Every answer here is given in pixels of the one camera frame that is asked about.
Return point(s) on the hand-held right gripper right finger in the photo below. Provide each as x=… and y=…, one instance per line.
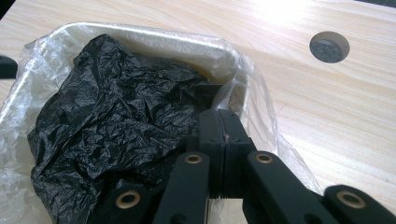
x=237, y=146

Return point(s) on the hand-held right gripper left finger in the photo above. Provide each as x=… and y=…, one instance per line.
x=211, y=149

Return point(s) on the black plastic bag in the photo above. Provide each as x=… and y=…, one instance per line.
x=118, y=118

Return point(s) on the beige waste bin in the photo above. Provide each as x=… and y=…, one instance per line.
x=174, y=42

